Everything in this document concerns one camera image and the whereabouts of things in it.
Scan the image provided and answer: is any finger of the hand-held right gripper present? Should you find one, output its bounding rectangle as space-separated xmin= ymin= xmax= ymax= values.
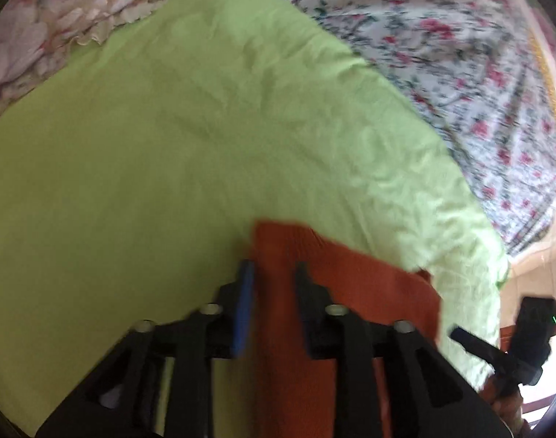
xmin=449 ymin=325 xmax=509 ymax=368

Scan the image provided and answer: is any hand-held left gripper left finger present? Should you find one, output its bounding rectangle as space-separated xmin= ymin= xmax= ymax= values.
xmin=34 ymin=259 xmax=257 ymax=438

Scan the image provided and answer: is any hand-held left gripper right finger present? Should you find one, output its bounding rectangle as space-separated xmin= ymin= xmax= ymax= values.
xmin=293 ymin=261 xmax=512 ymax=438

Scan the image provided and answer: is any orange knit sweater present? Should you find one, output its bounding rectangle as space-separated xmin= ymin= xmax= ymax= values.
xmin=251 ymin=221 xmax=444 ymax=438

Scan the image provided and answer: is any person's right hand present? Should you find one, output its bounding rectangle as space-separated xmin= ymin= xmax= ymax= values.
xmin=481 ymin=372 xmax=529 ymax=438

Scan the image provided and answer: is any light green bed sheet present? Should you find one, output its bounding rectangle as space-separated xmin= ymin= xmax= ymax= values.
xmin=0 ymin=0 xmax=511 ymax=436

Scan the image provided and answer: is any white pink-flowered quilt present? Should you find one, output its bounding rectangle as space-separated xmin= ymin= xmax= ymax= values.
xmin=200 ymin=0 xmax=556 ymax=256

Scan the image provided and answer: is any pastel floral ruffled pillow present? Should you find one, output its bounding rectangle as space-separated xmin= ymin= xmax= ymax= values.
xmin=0 ymin=0 xmax=171 ymax=112

